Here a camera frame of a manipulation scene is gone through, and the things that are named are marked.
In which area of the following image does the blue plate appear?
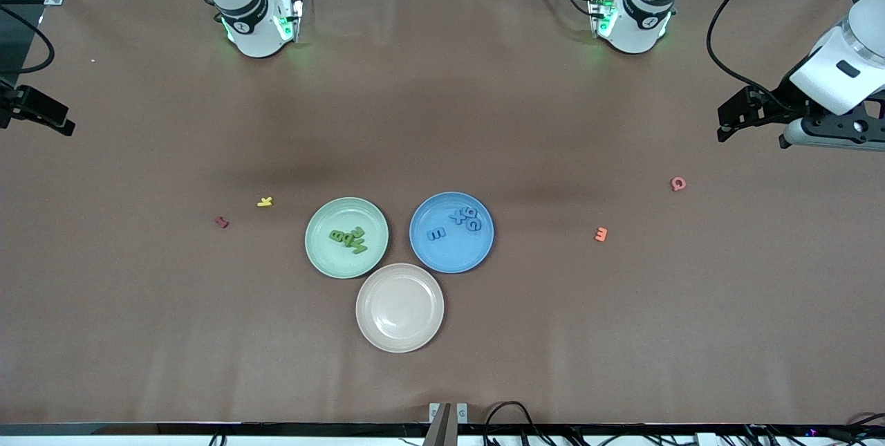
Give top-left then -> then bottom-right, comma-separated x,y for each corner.
409,192 -> 495,274

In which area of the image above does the pale green plate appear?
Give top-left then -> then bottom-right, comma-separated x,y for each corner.
305,197 -> 390,279

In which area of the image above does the black table edge strip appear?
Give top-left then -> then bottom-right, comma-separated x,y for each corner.
0,422 -> 885,437

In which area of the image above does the pale beige plate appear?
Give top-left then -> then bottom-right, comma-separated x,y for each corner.
355,263 -> 445,353

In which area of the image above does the black cable bundle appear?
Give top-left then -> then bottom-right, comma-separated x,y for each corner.
740,424 -> 885,446

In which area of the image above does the black looped cable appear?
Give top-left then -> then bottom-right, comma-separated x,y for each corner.
483,401 -> 554,446

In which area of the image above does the grey metal bracket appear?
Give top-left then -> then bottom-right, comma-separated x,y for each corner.
429,402 -> 469,446

